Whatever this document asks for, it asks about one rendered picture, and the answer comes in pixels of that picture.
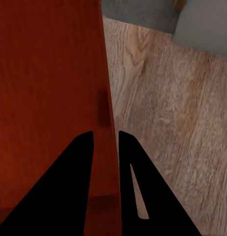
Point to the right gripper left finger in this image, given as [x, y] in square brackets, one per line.
[56, 205]

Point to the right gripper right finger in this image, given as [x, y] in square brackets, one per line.
[167, 217]

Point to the storage box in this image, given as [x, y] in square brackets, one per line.
[55, 86]

